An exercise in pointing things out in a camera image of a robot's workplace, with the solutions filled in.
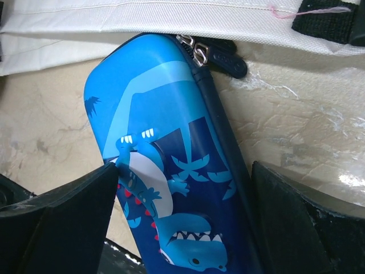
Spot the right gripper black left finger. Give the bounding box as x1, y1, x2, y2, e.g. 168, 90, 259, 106
1, 163, 118, 273

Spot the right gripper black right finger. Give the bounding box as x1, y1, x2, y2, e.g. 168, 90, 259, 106
252, 162, 364, 273

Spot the blue shark pencil case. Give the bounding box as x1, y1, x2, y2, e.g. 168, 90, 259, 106
84, 33, 264, 273

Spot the beige canvas backpack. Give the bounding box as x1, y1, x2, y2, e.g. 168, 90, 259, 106
1, 1, 364, 75

